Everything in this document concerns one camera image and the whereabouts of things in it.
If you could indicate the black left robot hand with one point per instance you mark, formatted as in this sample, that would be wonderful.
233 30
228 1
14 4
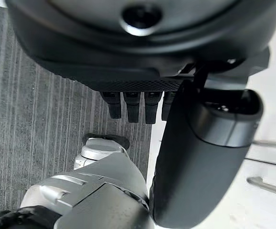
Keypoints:
133 47

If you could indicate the dark robot foot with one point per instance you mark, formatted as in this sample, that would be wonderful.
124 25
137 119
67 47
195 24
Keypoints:
111 138

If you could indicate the silver robot leg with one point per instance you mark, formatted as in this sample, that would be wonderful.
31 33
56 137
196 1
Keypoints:
99 190

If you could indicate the white cabinet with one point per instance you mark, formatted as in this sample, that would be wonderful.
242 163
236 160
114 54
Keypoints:
267 167

